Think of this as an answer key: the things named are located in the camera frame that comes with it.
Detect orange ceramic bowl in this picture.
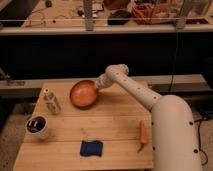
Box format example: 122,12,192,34
69,80,98,108

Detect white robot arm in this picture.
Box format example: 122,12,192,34
95,64,203,171

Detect clear glass bottle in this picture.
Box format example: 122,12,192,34
43,89,61,114

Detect orange carrot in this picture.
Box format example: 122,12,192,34
138,121,148,151

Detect black object on bench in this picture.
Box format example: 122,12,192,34
107,10,131,25

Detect blue sponge cloth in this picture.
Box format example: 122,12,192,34
80,140,103,157

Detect orange object on bench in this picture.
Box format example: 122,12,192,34
131,5,153,25

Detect white cup with dark inside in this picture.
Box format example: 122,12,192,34
25,116,49,140

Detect metal post left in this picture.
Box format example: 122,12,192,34
83,0,93,31

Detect metal post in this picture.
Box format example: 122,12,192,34
175,0,194,30
83,0,93,31

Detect metal post right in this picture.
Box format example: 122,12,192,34
175,0,194,30

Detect black cable on floor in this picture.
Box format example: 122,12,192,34
194,116,209,167

